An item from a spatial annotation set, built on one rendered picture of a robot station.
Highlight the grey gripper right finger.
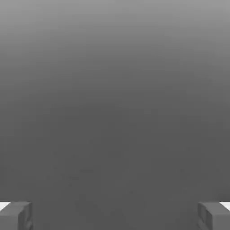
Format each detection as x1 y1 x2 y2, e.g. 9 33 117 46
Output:
197 201 230 230

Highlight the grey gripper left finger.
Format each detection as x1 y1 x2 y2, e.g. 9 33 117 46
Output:
0 201 34 230

